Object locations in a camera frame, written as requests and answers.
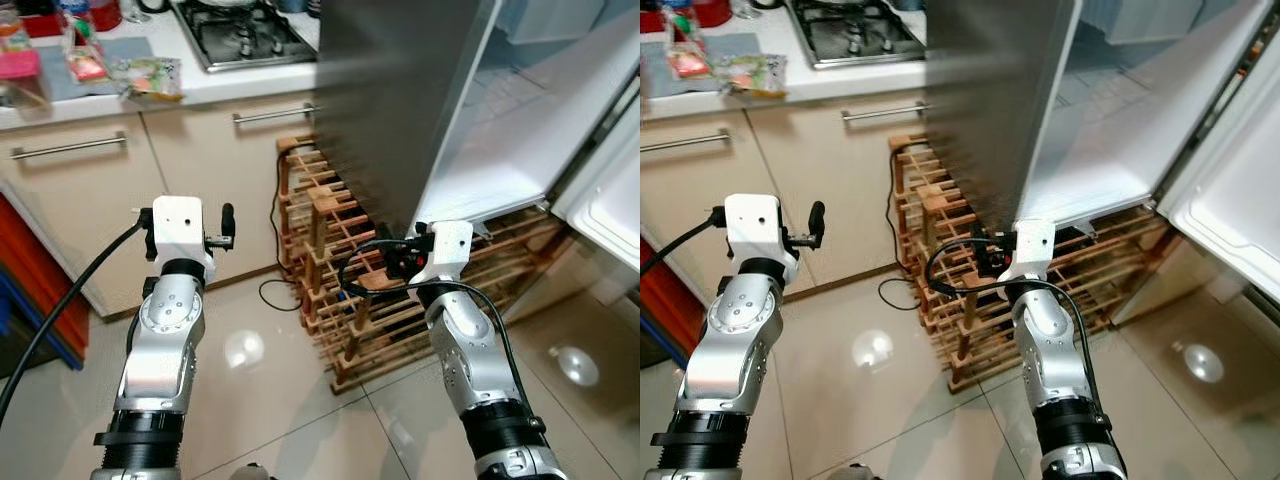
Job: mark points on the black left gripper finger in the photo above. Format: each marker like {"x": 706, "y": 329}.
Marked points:
{"x": 817, "y": 218}
{"x": 228, "y": 218}

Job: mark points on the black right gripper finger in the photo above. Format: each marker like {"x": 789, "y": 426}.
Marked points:
{"x": 981, "y": 262}
{"x": 393, "y": 262}

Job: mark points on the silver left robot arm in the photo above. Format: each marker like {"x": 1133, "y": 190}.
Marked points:
{"x": 160, "y": 350}
{"x": 735, "y": 350}

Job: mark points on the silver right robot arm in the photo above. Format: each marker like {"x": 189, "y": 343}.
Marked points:
{"x": 470, "y": 350}
{"x": 1050, "y": 350}

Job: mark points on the silver fridge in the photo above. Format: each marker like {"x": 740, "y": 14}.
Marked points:
{"x": 1000, "y": 100}
{"x": 390, "y": 100}

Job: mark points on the wooden wine rack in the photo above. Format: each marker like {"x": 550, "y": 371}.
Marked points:
{"x": 950, "y": 330}
{"x": 340, "y": 330}

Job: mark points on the green snack packet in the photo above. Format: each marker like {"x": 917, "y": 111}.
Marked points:
{"x": 150, "y": 78}
{"x": 755, "y": 75}

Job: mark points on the red and blue furniture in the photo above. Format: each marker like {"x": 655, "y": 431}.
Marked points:
{"x": 655, "y": 300}
{"x": 40, "y": 290}

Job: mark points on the steel gas hob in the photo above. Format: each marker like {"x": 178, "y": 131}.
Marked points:
{"x": 240, "y": 35}
{"x": 855, "y": 35}

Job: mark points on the grey cloth mat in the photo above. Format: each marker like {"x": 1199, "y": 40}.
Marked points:
{"x": 740, "y": 45}
{"x": 130, "y": 48}

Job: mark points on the red snack packet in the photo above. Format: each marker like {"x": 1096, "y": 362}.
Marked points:
{"x": 690, "y": 65}
{"x": 88, "y": 68}

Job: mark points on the labelled plastic bottle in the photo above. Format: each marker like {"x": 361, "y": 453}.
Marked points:
{"x": 75, "y": 20}
{"x": 680, "y": 18}

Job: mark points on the pink box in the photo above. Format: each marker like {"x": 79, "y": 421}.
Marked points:
{"x": 18, "y": 65}

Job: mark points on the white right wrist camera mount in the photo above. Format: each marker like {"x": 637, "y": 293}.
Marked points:
{"x": 448, "y": 248}
{"x": 1030, "y": 245}

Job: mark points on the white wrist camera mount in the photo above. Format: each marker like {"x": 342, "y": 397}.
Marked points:
{"x": 752, "y": 222}
{"x": 1030, "y": 245}
{"x": 178, "y": 225}
{"x": 448, "y": 248}

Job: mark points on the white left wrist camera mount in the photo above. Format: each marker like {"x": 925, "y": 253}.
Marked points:
{"x": 752, "y": 222}
{"x": 178, "y": 225}

